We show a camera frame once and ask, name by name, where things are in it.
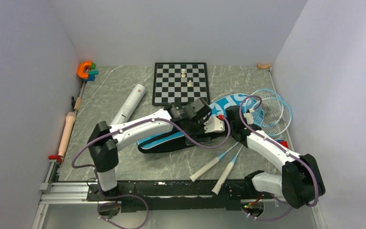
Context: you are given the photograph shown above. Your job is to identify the blue racket bag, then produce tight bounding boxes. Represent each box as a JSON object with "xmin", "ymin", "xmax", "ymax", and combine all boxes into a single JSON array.
[{"xmin": 136, "ymin": 93, "xmax": 248, "ymax": 154}]

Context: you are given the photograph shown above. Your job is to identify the white shuttlecock tube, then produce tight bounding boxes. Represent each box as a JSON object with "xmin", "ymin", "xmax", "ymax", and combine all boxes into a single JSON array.
[{"xmin": 110, "ymin": 84, "xmax": 146, "ymax": 125}]

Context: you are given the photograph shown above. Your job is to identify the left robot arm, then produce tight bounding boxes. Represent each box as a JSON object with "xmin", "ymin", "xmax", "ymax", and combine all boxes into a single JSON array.
[{"xmin": 88, "ymin": 98, "xmax": 227, "ymax": 200}]

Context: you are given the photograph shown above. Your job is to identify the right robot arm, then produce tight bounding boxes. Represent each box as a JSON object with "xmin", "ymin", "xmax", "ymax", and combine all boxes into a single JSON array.
[{"xmin": 226, "ymin": 105, "xmax": 325, "ymax": 209}]

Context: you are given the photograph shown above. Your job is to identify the black white chessboard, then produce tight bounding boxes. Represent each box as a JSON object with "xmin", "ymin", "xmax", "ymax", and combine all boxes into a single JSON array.
[{"xmin": 152, "ymin": 62, "xmax": 211, "ymax": 106}]

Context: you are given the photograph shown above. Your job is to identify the small wooden arch block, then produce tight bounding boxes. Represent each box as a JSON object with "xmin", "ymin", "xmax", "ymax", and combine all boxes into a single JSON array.
[{"xmin": 256, "ymin": 63, "xmax": 271, "ymax": 70}]

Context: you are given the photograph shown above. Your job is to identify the red blue toy bricks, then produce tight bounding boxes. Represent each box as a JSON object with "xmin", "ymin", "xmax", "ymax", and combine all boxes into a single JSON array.
[{"xmin": 277, "ymin": 139, "xmax": 290, "ymax": 149}]

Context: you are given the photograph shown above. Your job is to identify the teal green toy blocks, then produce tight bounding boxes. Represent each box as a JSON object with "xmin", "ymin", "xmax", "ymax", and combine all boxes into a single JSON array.
[{"xmin": 86, "ymin": 62, "xmax": 99, "ymax": 82}]

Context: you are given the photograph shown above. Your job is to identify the orange C-shaped toy block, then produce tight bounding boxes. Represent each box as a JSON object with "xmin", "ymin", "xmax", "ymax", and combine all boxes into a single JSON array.
[{"xmin": 77, "ymin": 61, "xmax": 93, "ymax": 79}]

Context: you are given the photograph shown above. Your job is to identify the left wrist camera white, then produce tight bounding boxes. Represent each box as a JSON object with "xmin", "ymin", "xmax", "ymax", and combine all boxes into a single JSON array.
[{"xmin": 203, "ymin": 116, "xmax": 225, "ymax": 134}]

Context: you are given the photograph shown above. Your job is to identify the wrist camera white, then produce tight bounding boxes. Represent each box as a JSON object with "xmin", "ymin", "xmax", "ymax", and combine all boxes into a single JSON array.
[
  {"xmin": 203, "ymin": 116, "xmax": 225, "ymax": 134},
  {"xmin": 243, "ymin": 108, "xmax": 255, "ymax": 125}
]

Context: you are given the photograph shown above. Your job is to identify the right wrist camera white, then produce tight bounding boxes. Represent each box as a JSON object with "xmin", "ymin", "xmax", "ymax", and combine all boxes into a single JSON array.
[{"xmin": 243, "ymin": 108, "xmax": 255, "ymax": 125}]

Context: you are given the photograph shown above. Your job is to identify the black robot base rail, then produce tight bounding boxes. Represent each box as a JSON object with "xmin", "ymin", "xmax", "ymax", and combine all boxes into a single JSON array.
[{"xmin": 105, "ymin": 179, "xmax": 273, "ymax": 213}]

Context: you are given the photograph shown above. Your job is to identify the beige cylinder handle tool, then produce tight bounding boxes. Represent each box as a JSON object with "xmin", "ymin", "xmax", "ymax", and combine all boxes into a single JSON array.
[{"xmin": 58, "ymin": 96, "xmax": 81, "ymax": 158}]

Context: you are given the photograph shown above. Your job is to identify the aluminium frame rail left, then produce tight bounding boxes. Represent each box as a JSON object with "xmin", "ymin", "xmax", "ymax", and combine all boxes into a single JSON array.
[{"xmin": 32, "ymin": 159, "xmax": 88, "ymax": 229}]

